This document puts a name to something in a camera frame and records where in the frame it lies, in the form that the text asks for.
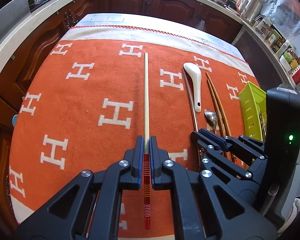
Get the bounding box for dark wooden cabinets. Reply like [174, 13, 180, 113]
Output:
[0, 0, 243, 230]

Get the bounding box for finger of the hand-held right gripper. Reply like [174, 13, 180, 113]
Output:
[237, 135, 267, 173]
[191, 128, 253, 188]

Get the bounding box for large crinkled plastic bag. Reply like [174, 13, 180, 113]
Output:
[260, 0, 300, 55]

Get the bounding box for metal chopstick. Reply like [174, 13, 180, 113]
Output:
[182, 66, 203, 167]

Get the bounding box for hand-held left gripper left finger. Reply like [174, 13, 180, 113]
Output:
[16, 135, 144, 240]

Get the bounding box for white ceramic spoon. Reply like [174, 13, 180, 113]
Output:
[183, 62, 203, 113]

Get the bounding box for small metal spoon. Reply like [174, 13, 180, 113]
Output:
[204, 110, 218, 135]

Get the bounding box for metal splash panel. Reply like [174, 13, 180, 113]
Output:
[0, 0, 32, 53]

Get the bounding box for red label container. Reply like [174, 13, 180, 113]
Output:
[291, 66, 300, 85]

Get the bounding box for white electric kettle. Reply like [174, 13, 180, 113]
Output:
[236, 0, 257, 14]

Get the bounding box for orange printed blanket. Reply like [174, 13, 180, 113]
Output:
[9, 14, 263, 240]

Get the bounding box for white red-striped chopstick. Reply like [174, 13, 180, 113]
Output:
[86, 191, 100, 238]
[144, 52, 150, 230]

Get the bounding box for glass pitcher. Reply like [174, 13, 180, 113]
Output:
[254, 15, 273, 37]

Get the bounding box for tan banded wooden chopstick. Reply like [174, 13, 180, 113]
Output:
[205, 72, 240, 165]
[207, 79, 227, 137]

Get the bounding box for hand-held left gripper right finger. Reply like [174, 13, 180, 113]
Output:
[150, 135, 278, 240]

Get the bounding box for green plastic utensil tray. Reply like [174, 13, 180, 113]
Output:
[238, 81, 268, 142]

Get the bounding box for white corrugated hose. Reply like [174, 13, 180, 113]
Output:
[277, 197, 300, 233]

